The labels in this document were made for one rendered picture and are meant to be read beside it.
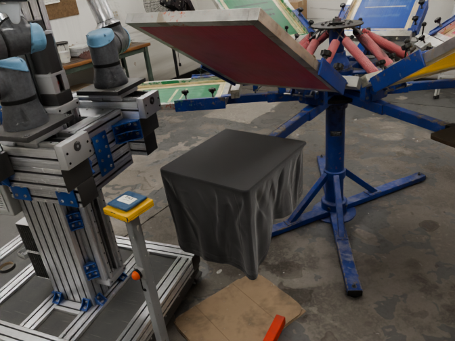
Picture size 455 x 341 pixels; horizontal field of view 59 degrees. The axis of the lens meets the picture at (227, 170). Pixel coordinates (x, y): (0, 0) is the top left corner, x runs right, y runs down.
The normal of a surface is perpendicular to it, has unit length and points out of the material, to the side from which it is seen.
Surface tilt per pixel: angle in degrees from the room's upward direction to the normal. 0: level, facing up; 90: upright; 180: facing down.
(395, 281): 0
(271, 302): 0
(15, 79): 90
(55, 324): 0
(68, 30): 90
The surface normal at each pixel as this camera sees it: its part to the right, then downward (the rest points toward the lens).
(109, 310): -0.11, -0.89
